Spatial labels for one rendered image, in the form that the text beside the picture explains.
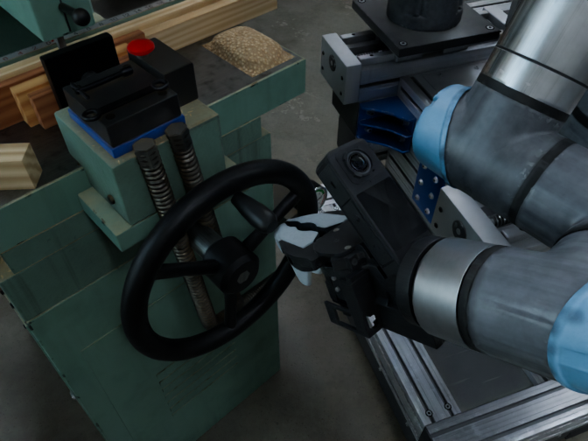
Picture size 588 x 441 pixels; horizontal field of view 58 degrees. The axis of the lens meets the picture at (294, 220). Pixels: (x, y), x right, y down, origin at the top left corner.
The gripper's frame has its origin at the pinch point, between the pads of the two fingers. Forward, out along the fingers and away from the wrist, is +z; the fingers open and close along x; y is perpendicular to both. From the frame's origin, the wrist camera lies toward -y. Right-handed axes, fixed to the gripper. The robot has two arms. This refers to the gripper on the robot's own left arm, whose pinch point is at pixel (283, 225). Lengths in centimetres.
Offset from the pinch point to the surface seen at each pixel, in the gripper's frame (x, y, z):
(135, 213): -10.0, -4.7, 13.6
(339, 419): 23, 76, 49
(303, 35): 148, -5, 181
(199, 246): -4.5, 2.6, 13.7
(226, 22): 21.8, -21.0, 34.3
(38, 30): -8.0, -26.8, 25.5
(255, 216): -2.7, -2.4, 0.0
